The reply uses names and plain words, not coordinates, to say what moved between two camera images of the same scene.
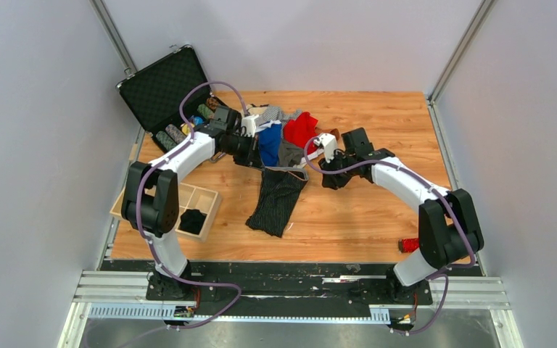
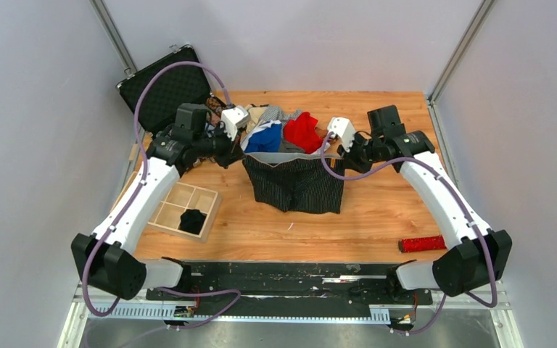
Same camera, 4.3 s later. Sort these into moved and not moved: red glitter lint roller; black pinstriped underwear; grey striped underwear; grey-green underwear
Moved: black pinstriped underwear
Not moved: grey-green underwear; red glitter lint roller; grey striped underwear
